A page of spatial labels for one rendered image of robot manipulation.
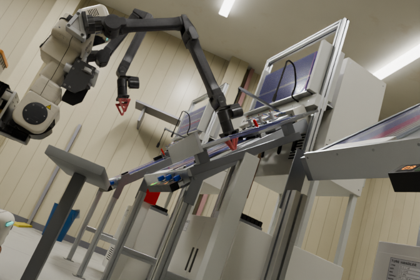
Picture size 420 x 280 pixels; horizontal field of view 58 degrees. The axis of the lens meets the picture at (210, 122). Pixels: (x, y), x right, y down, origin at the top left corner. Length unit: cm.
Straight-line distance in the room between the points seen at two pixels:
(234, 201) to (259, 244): 50
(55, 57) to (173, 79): 426
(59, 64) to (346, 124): 152
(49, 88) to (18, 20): 479
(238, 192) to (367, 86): 126
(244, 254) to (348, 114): 97
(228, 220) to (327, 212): 513
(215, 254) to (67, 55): 119
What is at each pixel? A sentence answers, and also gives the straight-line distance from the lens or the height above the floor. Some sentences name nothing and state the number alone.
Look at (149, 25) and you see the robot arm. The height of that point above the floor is 133.
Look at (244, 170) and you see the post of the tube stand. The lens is 139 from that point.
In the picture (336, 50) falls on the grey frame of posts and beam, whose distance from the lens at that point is 223.
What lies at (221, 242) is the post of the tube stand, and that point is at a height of 48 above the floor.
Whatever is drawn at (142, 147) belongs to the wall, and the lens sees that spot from 576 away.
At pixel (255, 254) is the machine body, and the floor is 51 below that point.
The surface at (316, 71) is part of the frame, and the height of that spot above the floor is 150.
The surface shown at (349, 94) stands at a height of 151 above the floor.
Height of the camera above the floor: 40
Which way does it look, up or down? 19 degrees up
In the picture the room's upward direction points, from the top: 22 degrees clockwise
